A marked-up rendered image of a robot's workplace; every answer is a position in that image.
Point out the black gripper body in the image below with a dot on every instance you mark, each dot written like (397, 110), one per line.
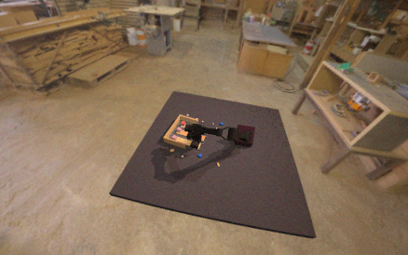
(195, 143)

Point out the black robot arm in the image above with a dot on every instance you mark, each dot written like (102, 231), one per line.
(233, 134)

